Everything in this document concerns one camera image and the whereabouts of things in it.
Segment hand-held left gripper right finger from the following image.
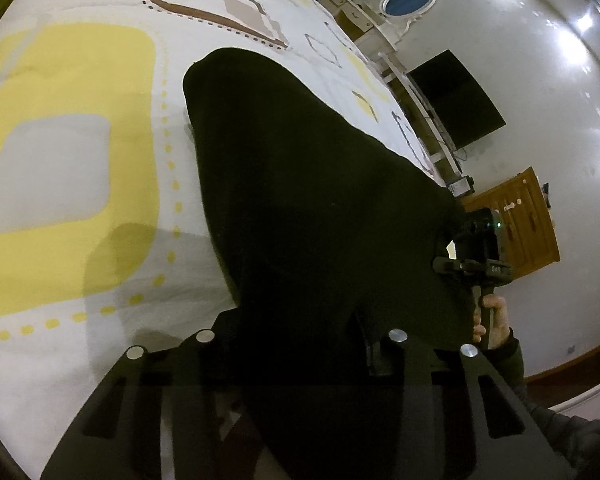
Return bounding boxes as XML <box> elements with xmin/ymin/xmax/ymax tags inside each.
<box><xmin>362</xmin><ymin>329</ymin><xmax>573</xmax><ymax>480</ymax></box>

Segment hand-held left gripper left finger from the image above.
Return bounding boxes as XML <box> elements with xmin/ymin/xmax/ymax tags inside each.
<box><xmin>40</xmin><ymin>307</ymin><xmax>253</xmax><ymax>480</ymax></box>

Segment black pants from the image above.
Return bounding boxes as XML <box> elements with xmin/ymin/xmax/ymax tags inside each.
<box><xmin>182</xmin><ymin>47</ymin><xmax>476</xmax><ymax>480</ymax></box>

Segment person's right forearm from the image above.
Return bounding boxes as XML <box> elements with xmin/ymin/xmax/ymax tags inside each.
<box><xmin>480</xmin><ymin>327</ymin><xmax>600</xmax><ymax>480</ymax></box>

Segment person's right hand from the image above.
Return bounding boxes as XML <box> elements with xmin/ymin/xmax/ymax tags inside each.
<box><xmin>472</xmin><ymin>294</ymin><xmax>512</xmax><ymax>347</ymax></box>

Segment wooden door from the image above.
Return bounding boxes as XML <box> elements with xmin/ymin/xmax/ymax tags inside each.
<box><xmin>459</xmin><ymin>167</ymin><xmax>561</xmax><ymax>277</ymax></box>

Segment small black box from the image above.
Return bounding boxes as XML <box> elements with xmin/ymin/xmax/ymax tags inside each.
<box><xmin>449</xmin><ymin>175</ymin><xmax>476</xmax><ymax>197</ymax></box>

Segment white dresser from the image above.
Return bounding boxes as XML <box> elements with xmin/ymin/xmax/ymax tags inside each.
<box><xmin>324</xmin><ymin>0</ymin><xmax>465</xmax><ymax>181</ymax></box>

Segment white yellow patterned bedspread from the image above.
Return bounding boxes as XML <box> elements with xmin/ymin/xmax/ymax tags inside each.
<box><xmin>0</xmin><ymin>0</ymin><xmax>451</xmax><ymax>480</ymax></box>

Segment oval white framed mirror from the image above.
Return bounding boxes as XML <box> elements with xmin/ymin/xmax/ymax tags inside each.
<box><xmin>379</xmin><ymin>0</ymin><xmax>439</xmax><ymax>22</ymax></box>

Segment black wall television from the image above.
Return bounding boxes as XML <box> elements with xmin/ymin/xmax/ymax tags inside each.
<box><xmin>409</xmin><ymin>50</ymin><xmax>507</xmax><ymax>152</ymax></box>

